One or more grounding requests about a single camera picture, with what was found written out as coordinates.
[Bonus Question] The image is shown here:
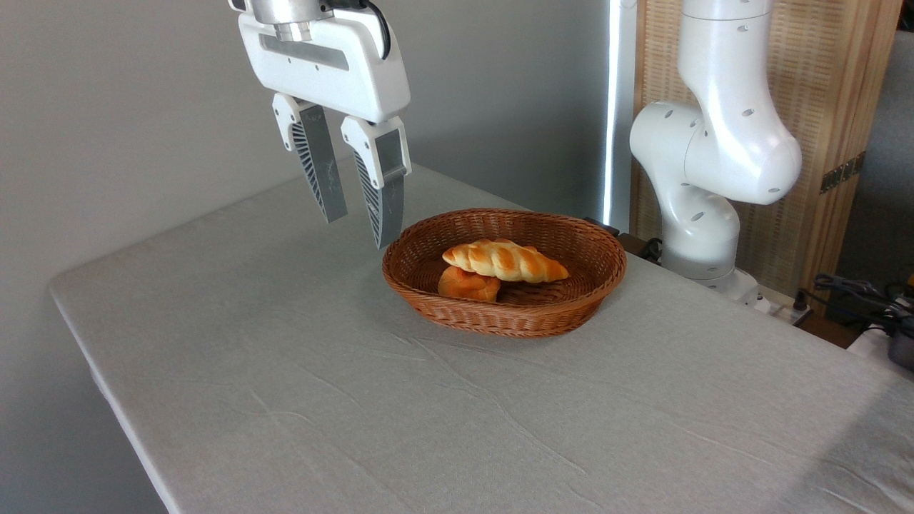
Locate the silver vertical metal pole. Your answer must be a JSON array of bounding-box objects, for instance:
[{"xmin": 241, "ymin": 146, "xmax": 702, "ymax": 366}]
[{"xmin": 603, "ymin": 0, "xmax": 638, "ymax": 233}]

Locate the grey tablecloth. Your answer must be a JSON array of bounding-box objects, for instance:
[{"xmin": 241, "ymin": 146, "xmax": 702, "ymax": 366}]
[{"xmin": 49, "ymin": 164, "xmax": 914, "ymax": 514}]

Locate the long braided bread loaf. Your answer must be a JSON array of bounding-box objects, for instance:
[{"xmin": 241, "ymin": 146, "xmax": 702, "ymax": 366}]
[{"xmin": 442, "ymin": 238, "xmax": 571, "ymax": 284}]

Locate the black cable bundle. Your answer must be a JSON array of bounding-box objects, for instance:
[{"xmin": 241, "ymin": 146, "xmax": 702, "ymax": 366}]
[{"xmin": 800, "ymin": 273, "xmax": 914, "ymax": 336}]

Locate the black screen hinge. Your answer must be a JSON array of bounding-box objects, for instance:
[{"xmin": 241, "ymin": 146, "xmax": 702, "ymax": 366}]
[{"xmin": 820, "ymin": 151, "xmax": 866, "ymax": 195}]

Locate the white power strip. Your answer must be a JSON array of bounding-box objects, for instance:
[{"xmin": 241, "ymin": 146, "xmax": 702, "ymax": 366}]
[{"xmin": 753, "ymin": 286, "xmax": 815, "ymax": 326}]

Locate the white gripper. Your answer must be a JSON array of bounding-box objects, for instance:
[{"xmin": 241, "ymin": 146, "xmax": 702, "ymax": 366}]
[{"xmin": 228, "ymin": 0, "xmax": 413, "ymax": 250}]

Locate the wooden bamboo folding screen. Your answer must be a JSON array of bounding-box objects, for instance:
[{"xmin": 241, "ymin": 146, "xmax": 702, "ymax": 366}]
[{"xmin": 632, "ymin": 0, "xmax": 904, "ymax": 297}]

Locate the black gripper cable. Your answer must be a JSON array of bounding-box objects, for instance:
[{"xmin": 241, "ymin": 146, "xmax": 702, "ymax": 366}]
[{"xmin": 321, "ymin": 0, "xmax": 392, "ymax": 60}]

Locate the brown oval wicker basket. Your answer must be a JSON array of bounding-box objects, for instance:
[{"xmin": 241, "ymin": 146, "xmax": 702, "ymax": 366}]
[{"xmin": 382, "ymin": 208, "xmax": 628, "ymax": 338}]

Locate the small round bread bun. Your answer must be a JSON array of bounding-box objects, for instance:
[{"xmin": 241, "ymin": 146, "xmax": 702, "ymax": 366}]
[{"xmin": 437, "ymin": 266, "xmax": 502, "ymax": 303}]

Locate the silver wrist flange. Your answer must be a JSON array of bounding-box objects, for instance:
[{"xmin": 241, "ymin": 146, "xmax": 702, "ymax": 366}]
[{"xmin": 250, "ymin": 0, "xmax": 333, "ymax": 42}]

